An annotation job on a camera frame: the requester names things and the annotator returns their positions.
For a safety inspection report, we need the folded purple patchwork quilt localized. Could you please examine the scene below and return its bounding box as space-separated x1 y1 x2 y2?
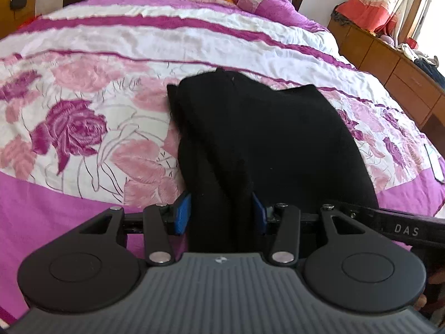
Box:
226 0 335 33

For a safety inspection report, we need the low wooden cabinet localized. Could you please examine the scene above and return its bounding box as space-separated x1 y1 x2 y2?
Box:
327 14 445 147

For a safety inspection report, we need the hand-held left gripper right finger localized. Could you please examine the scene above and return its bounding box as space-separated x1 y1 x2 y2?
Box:
252 193 367 265

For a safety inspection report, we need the flat white phone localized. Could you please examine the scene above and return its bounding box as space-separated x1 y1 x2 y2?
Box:
426 143 445 183

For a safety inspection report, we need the pile of dark clothes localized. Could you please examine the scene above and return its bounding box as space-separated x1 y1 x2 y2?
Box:
414 55 445 81

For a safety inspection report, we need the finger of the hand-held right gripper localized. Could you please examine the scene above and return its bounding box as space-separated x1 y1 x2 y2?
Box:
327 200 382 224

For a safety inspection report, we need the window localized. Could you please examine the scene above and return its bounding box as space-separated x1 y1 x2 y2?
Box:
414 0 445 60

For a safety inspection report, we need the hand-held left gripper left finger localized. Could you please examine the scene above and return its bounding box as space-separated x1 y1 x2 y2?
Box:
78 191 192 266

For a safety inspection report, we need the person's right hand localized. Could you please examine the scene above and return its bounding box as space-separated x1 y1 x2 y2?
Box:
415 269 445 321

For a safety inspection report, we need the black button cardigan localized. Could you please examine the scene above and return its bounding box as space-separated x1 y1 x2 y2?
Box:
167 67 380 254

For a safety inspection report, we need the small white soft object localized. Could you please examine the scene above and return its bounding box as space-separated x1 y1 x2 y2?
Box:
396 43 418 60

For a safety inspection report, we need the purple floral bedspread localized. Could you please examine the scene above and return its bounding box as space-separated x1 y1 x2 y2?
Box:
0 0 445 321

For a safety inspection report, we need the dark fabric bundle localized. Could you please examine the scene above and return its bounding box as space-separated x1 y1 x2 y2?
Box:
330 5 354 27

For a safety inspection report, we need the orange and cream curtain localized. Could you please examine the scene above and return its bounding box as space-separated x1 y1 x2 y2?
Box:
335 0 423 44

